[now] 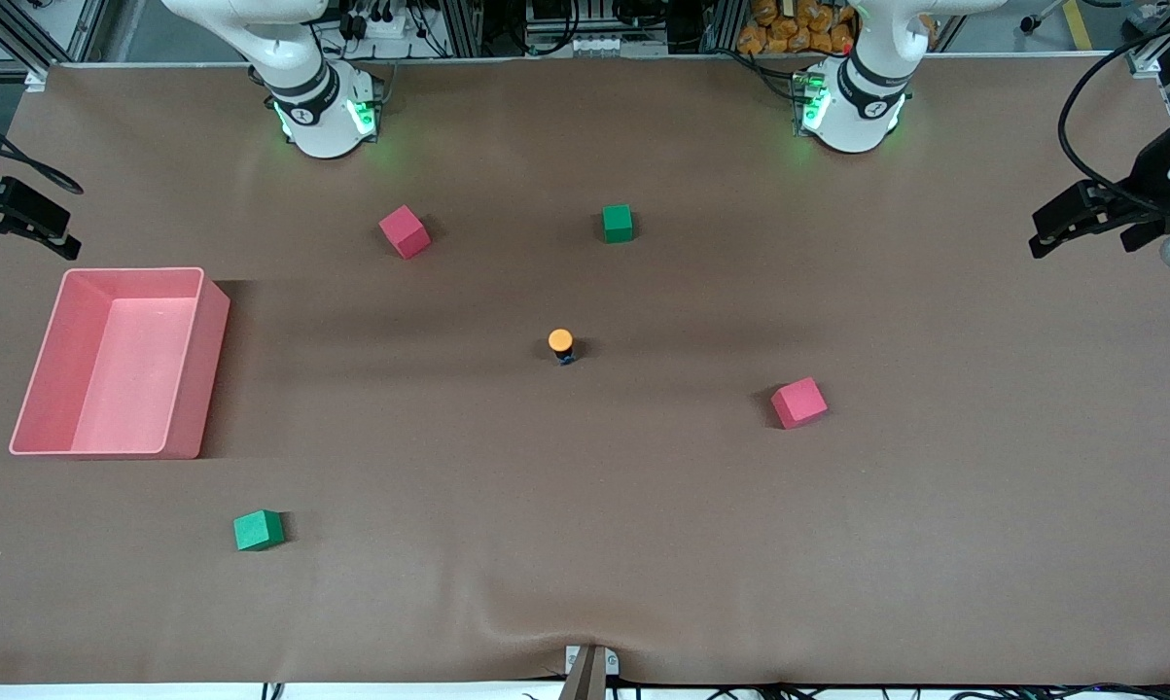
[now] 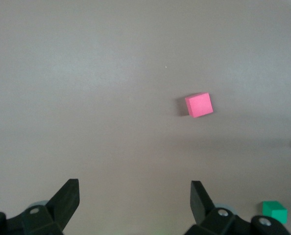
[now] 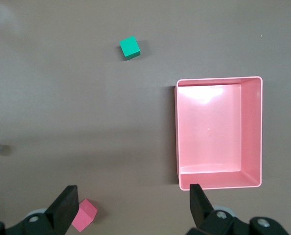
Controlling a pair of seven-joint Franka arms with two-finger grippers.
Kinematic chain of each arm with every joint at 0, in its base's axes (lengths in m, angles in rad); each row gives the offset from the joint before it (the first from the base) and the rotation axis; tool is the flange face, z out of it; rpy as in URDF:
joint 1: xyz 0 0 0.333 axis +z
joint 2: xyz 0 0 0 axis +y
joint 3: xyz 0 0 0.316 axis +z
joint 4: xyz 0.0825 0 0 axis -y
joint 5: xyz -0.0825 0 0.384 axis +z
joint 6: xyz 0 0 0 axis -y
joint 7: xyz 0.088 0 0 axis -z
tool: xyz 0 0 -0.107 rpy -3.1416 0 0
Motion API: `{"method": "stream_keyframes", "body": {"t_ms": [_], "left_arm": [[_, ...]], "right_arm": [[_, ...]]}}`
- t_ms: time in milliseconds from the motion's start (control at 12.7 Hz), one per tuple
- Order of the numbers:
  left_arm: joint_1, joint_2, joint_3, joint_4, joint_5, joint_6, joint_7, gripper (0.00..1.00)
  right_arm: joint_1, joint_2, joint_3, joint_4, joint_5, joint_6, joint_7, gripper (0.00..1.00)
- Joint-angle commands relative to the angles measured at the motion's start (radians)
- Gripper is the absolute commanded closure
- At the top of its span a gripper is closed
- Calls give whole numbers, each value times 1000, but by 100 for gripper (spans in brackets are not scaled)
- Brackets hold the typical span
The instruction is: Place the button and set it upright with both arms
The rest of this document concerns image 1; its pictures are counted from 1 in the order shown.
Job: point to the white power strip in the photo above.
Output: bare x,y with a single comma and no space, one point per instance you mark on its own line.
390,27

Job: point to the pink foam cube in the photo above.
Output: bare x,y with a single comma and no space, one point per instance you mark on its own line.
405,231
798,403

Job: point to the bag of orange items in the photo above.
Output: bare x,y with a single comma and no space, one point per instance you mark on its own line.
798,29

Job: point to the white connector block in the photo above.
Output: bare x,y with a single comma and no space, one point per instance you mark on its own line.
614,46

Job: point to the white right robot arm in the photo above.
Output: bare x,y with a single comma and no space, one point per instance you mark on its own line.
312,107

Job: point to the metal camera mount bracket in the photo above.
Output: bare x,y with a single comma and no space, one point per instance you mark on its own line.
589,666

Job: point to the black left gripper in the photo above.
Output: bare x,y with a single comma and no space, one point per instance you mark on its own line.
1150,167

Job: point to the green foam cube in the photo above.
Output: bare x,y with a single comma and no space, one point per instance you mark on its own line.
258,531
618,224

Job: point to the yellow mushroom push button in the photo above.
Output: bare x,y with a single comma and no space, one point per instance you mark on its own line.
560,340

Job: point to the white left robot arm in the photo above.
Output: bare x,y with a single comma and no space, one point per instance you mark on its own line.
857,107

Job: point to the aluminium frame profile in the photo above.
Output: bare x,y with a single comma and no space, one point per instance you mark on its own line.
20,49
1144,60

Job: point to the brown table mat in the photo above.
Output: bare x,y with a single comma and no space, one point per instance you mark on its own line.
584,486

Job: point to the pink plastic bin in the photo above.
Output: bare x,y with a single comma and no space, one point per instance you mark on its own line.
191,369

